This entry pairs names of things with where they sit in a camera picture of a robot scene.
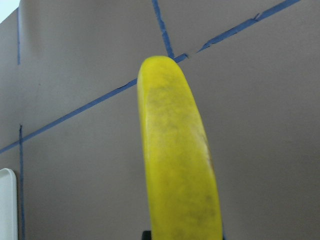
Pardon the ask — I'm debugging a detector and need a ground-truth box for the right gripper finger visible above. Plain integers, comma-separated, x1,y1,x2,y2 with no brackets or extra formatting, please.
141,230,152,240

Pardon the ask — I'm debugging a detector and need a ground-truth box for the white rectangular tray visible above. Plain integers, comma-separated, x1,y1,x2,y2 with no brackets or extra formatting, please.
0,168,18,240

